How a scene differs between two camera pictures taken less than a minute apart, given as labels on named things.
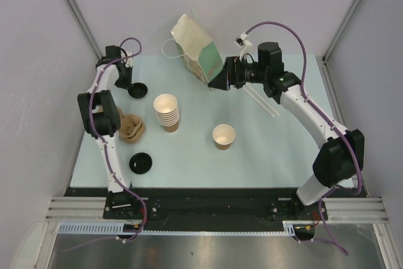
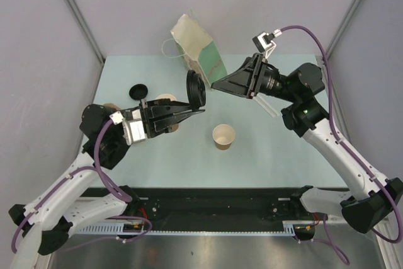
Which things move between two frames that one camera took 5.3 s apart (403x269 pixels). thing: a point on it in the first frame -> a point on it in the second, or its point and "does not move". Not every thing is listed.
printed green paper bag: (198, 51) does not move
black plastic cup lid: (140, 163) -> (196, 89)
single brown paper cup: (223, 135) does not move
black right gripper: (230, 75) -> (239, 84)
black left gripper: (127, 84) -> (153, 113)
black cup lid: (138, 90) does not move
